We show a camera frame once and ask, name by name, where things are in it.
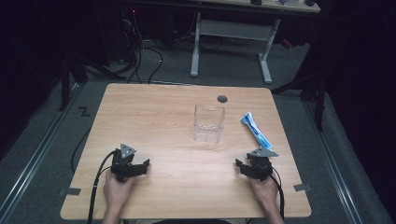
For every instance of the blue and white toothpaste tube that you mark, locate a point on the blue and white toothpaste tube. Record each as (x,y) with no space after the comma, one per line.
(256,130)

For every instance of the black metal stand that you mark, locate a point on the black metal stand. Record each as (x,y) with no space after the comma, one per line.
(67,84)
(317,93)

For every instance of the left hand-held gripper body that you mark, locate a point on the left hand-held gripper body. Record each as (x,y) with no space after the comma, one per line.
(123,165)

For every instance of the metal floor rail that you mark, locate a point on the metal floor rail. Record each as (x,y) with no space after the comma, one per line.
(34,155)
(336,168)

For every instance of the grey-legged wooden desk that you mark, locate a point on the grey-legged wooden desk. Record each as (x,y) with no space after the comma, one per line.
(233,29)

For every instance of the clear plastic container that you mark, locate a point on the clear plastic container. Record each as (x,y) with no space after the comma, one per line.
(209,123)

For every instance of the person's right hand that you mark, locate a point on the person's right hand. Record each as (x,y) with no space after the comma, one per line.
(264,190)

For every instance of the grey tape strip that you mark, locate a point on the grey tape strip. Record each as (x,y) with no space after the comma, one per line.
(302,187)
(72,191)

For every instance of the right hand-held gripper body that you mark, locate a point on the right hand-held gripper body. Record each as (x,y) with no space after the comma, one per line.
(260,166)

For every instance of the black table grommet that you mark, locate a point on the black table grommet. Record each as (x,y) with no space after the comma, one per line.
(222,99)

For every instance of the person's left hand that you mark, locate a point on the person's left hand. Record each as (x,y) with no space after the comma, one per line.
(116,190)

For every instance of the red object under desk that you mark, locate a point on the red object under desk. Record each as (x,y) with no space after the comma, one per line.
(287,44)

